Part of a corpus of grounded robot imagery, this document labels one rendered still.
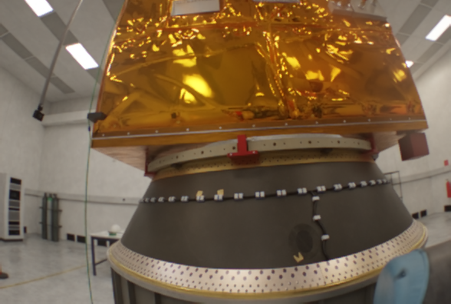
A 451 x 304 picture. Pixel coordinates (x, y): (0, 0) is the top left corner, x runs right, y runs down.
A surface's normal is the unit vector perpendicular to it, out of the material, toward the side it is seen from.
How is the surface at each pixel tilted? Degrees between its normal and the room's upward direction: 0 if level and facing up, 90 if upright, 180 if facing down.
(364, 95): 91
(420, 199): 90
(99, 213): 90
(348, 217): 62
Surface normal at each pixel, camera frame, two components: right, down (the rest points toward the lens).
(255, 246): -0.21, -0.70
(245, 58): -0.04, -0.34
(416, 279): -0.35, -0.81
